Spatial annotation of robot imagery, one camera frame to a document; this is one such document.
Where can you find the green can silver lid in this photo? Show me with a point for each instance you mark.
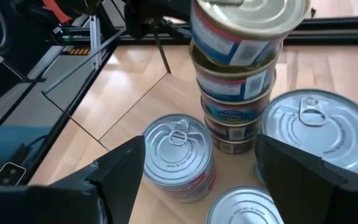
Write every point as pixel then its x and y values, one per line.
pixel 244 208

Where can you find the teal tuna can silver lid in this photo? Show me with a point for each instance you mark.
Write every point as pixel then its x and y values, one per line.
pixel 322 130

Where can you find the black aluminium table frame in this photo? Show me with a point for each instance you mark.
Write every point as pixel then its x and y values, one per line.
pixel 337 28

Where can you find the black rail silver brackets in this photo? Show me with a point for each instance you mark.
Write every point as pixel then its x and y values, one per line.
pixel 94 40

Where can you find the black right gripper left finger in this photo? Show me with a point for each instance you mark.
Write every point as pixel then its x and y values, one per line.
pixel 73 202

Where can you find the red tuna can silver lid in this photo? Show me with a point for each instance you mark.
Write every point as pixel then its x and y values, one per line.
pixel 197 192
pixel 179 155

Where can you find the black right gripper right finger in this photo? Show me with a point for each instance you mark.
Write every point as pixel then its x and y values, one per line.
pixel 315 199

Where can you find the small black box white rim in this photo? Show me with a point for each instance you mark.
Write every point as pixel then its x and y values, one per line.
pixel 9 174

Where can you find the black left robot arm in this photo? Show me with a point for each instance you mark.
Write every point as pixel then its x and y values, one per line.
pixel 33 34

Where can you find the wooden shelf black metal legs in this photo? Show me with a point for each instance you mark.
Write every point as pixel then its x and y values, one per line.
pixel 166 102

